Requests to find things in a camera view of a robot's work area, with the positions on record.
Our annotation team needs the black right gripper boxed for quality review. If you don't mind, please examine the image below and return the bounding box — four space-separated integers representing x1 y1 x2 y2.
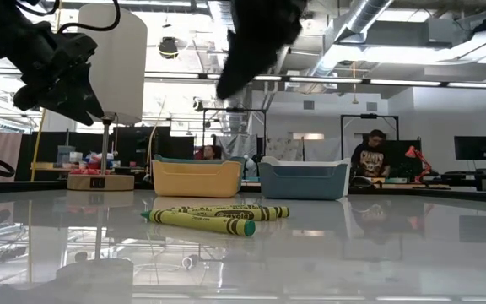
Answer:
215 0 308 101

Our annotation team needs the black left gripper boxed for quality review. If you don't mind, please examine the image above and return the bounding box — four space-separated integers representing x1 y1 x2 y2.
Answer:
13 23 105 128

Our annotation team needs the white table lamp wooden base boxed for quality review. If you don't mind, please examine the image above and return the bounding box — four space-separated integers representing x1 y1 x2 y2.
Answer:
67 3 149 192

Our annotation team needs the pink crumpled object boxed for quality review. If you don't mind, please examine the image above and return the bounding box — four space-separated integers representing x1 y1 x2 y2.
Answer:
69 168 113 176

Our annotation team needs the person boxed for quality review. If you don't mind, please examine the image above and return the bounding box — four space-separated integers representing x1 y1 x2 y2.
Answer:
200 144 219 160
350 128 392 178

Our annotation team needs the teal plastic bin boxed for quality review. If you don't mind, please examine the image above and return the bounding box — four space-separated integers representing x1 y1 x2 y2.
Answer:
154 154 247 193

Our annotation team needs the white plastic bin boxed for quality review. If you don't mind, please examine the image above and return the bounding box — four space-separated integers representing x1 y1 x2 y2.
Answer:
262 155 352 198

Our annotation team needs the yellow plastic bin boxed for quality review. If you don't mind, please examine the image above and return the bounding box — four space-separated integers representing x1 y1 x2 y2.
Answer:
151 159 243 198

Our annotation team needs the red desk lamp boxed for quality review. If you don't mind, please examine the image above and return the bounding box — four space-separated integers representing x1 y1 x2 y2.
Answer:
405 146 436 185

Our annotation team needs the black monitor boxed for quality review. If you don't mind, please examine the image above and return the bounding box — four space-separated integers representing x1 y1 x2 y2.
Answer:
454 135 486 161

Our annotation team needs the black desk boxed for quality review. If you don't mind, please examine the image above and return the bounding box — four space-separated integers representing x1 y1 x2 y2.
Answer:
435 167 486 193

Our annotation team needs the black frame stand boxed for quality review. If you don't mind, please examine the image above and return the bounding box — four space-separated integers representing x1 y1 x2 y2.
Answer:
340 113 401 170
202 107 268 158

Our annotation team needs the silver ventilation duct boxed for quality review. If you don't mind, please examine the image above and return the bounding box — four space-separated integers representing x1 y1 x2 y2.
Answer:
310 0 396 79
208 0 253 132

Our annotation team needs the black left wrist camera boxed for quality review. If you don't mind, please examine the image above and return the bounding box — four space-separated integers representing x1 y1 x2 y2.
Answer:
58 33 99 62

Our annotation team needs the yellow cable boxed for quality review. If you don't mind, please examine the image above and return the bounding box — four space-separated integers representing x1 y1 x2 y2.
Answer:
30 107 49 182

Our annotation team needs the black ceiling dome camera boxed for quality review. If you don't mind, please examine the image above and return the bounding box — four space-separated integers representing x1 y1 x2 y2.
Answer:
158 36 180 59

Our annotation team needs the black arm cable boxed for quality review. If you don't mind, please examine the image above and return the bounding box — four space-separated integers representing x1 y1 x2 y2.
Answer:
14 0 122 35

